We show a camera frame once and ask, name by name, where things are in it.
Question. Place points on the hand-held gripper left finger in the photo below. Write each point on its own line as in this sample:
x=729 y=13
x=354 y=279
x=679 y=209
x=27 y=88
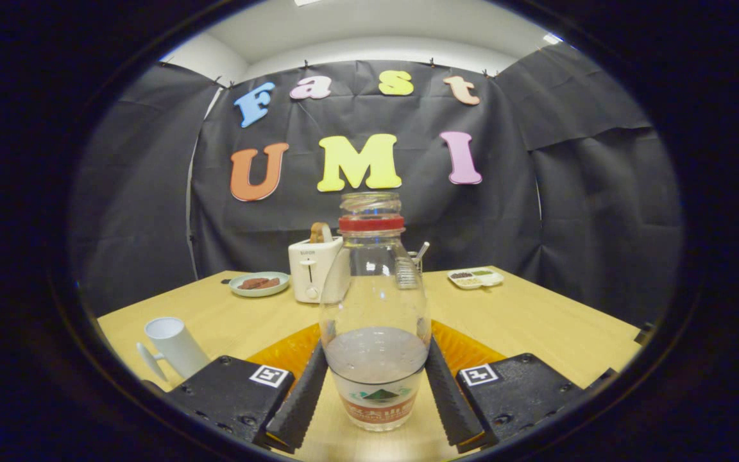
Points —
x=299 y=404

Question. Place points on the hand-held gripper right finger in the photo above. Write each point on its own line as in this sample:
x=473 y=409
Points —
x=450 y=404

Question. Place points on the clear plastic juice bottle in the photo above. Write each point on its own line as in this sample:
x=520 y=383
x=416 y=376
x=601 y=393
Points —
x=374 y=301

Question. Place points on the pale green plate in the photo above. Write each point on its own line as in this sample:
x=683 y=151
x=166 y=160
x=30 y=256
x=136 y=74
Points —
x=259 y=292

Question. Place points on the wooden table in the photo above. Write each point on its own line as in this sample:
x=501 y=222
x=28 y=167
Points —
x=536 y=321

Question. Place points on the brown bread piece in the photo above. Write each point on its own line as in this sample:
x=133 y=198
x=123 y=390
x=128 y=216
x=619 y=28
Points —
x=251 y=283
x=272 y=282

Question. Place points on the white divided spice tray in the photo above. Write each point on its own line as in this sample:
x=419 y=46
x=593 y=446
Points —
x=475 y=278

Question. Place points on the cream toaster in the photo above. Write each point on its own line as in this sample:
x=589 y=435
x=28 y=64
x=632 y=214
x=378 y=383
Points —
x=308 y=273

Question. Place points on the brown toast slice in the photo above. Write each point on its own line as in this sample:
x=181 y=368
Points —
x=319 y=232

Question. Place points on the black backdrop cloth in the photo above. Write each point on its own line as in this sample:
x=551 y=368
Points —
x=504 y=212

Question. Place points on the ceiling light panel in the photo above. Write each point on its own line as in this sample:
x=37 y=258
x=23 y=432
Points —
x=552 y=39

